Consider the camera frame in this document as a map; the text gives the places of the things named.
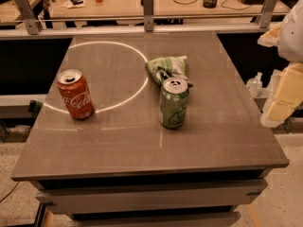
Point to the grey metal railing frame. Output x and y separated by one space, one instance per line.
62 18

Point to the black mesh pen cup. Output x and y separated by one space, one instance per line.
210 4

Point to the red Coca-Cola can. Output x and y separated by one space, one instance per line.
75 93

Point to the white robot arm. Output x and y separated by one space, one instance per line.
287 36

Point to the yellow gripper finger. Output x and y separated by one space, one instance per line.
270 38

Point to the green jalapeno chip bag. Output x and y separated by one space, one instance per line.
167 67

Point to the white drawer cabinet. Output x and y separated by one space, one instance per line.
209 199

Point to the green bottle by table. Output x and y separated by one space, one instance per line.
35 106

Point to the green soda can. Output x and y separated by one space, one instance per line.
173 102

